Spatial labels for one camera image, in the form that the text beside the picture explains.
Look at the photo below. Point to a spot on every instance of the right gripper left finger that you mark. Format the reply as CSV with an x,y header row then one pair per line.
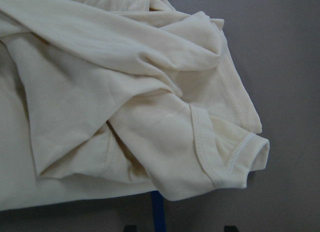
x,y
130,228

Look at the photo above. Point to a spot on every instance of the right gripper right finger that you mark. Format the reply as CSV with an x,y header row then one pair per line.
x,y
230,228

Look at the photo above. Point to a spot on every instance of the cream long-sleeve printed shirt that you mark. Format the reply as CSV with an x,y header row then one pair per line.
x,y
109,98

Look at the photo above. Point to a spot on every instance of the brown table cover mat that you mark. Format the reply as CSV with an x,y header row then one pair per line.
x,y
275,49

